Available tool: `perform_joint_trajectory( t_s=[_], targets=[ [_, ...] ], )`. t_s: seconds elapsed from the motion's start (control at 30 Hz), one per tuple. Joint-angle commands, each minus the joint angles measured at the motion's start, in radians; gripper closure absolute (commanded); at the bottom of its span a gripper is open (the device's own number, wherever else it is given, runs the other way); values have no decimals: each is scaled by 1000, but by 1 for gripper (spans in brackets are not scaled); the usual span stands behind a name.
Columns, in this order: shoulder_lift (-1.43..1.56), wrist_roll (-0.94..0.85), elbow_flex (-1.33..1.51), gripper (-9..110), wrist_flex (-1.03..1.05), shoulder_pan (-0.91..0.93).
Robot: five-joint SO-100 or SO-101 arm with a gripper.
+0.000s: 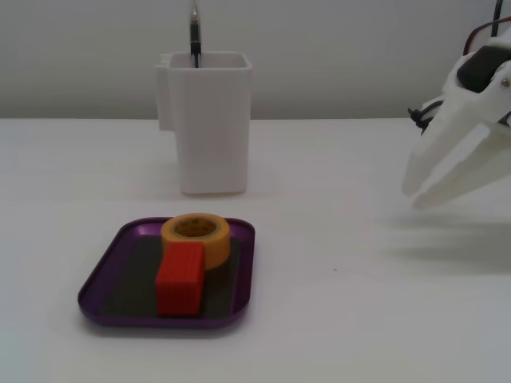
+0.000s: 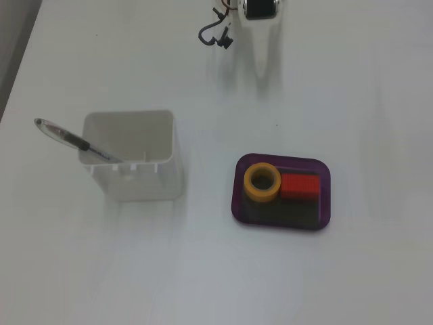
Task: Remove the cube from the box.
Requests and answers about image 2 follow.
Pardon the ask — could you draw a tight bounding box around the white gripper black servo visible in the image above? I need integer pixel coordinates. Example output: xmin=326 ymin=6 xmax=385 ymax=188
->
xmin=236 ymin=0 xmax=282 ymax=87

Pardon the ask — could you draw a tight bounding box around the red plastic cube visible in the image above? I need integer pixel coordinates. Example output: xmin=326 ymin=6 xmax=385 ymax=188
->
xmin=279 ymin=173 xmax=321 ymax=200

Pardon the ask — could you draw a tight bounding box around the yellow masking tape roll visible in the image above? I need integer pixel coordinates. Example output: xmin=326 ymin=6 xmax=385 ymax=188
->
xmin=243 ymin=162 xmax=282 ymax=203

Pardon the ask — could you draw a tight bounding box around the purple metal tray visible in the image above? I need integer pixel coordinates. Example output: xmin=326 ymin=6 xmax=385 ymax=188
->
xmin=230 ymin=152 xmax=332 ymax=233

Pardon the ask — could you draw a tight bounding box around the white plastic pen holder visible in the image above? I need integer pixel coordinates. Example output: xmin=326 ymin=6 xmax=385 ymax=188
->
xmin=78 ymin=109 xmax=185 ymax=203

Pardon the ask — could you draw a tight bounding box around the black clear ballpoint pen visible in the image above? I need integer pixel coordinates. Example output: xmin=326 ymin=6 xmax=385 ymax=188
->
xmin=33 ymin=117 xmax=125 ymax=163

